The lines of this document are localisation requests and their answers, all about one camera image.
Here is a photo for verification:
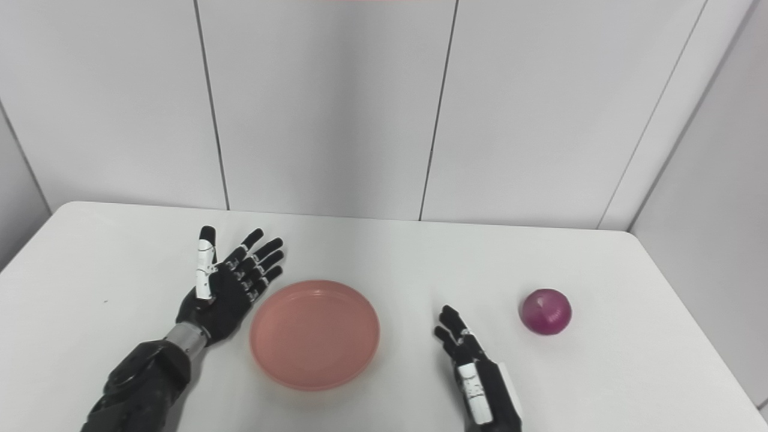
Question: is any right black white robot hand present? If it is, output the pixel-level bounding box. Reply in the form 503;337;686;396
434;305;523;432

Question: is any purple red onion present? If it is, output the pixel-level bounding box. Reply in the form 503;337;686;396
520;289;572;335

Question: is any pink round plate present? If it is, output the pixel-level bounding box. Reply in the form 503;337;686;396
250;280;380;392

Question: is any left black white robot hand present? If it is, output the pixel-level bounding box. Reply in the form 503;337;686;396
176;226;285;347

